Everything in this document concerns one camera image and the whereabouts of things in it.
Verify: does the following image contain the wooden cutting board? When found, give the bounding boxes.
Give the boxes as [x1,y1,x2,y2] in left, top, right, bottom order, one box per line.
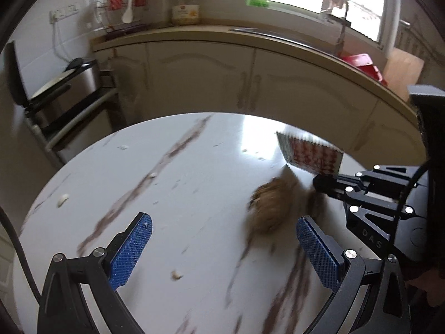
[382,48,425,101]

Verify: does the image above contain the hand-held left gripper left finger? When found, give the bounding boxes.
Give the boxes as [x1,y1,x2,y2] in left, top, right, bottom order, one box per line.
[38,212,154,334]

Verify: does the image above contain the red plastic basin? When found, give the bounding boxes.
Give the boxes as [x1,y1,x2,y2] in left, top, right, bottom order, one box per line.
[339,53,388,87]

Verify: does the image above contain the brown round pastry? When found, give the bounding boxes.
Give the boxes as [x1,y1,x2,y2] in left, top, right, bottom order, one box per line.
[248,176,300,234]

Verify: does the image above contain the red white printed snack packet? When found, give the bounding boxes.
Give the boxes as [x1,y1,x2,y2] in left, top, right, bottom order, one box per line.
[276,130,345,175]

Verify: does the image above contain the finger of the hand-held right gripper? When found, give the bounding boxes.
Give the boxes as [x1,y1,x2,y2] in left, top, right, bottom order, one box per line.
[313,165,428,200]
[342,186,426,251]

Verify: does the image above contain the red utensil holder rack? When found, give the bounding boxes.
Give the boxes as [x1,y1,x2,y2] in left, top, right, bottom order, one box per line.
[95,0,150,40]

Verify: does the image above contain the stainless steel sink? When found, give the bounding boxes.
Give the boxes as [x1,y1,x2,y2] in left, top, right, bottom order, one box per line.
[233,26,334,54]

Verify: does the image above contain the metal sink faucet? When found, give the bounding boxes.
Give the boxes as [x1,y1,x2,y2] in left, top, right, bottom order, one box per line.
[320,0,352,58]

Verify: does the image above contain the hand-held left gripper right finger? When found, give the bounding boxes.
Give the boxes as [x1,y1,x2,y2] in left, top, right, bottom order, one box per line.
[295,216,407,334]

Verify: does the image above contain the white rice spoon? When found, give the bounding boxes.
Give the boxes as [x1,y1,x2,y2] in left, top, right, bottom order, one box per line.
[122,0,135,24]

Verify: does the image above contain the glass storage jar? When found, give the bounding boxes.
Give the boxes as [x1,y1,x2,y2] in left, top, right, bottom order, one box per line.
[171,0,200,26]

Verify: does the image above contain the white wall socket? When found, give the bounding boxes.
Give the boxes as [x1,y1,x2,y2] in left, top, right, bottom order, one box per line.
[50,3,80,21]

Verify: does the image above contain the person's right hand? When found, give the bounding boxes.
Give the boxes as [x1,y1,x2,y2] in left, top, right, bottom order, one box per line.
[405,271,435,290]

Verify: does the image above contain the cream kitchen counter cabinets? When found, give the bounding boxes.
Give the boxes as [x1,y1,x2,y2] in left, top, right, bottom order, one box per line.
[91,28,423,168]

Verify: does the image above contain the white power cord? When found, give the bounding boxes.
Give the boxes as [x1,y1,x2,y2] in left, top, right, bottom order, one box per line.
[52,21,75,61]

